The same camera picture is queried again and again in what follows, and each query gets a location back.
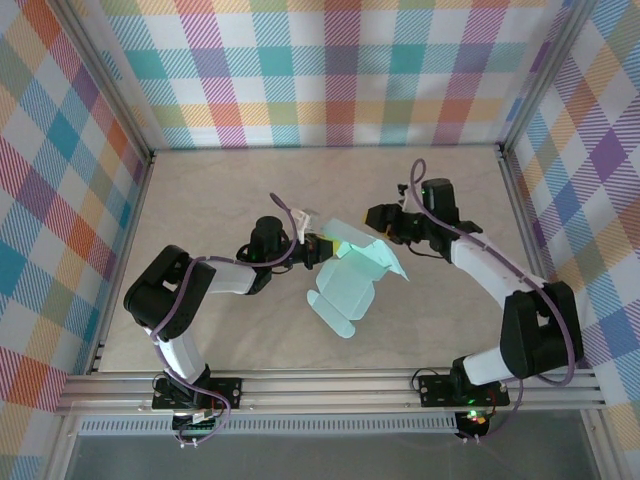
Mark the mint green paper box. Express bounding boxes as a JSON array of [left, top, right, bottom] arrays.
[[305, 217, 412, 341]]

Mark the black controller board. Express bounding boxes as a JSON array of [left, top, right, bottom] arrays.
[[171, 408, 227, 449], [455, 407, 495, 442]]

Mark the aluminium table side rail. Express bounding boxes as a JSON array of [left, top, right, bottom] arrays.
[[497, 143, 574, 370], [85, 149, 157, 376]]

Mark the long aluminium frame rail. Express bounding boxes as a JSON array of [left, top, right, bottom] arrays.
[[53, 367, 607, 417]]

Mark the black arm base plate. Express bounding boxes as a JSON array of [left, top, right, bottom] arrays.
[[416, 370, 511, 408], [152, 375, 244, 412]]

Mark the aluminium frame post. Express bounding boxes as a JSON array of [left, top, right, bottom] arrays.
[[58, 0, 155, 157], [496, 0, 600, 152]]

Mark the grey slotted cable duct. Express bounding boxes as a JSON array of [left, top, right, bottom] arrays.
[[78, 412, 460, 437]]

